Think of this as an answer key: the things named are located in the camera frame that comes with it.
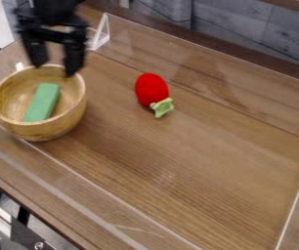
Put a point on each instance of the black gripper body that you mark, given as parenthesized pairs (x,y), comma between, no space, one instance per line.
(52,21)

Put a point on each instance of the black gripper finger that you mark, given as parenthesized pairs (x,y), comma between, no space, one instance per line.
(36,48)
(74,46)

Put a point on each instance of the green rectangular stick block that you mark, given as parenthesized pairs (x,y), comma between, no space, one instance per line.
(42,102)

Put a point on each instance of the brown wooden bowl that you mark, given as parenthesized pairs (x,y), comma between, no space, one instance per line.
(17,88)

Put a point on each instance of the black table leg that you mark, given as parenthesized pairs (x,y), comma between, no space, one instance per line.
(22,217)

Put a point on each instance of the clear acrylic corner bracket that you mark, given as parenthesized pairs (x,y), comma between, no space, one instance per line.
(98,34)

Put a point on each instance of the red plush strawberry toy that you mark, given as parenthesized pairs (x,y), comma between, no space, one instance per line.
(152,94)

